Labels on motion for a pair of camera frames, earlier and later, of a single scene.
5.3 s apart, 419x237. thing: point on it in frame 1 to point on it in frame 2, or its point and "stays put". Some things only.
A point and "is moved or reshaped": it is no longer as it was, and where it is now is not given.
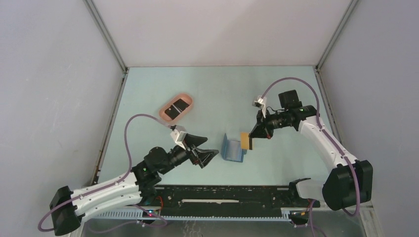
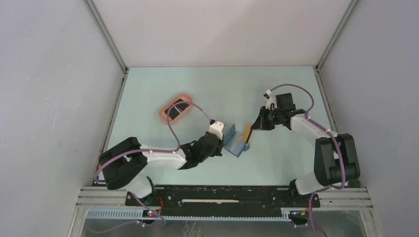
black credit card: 176,108 stays put
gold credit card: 244,140 to 244,136
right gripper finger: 259,132 to 261,123
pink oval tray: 185,98 stays put
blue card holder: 231,150 is moved or reshaped
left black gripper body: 179,155 to 216,151
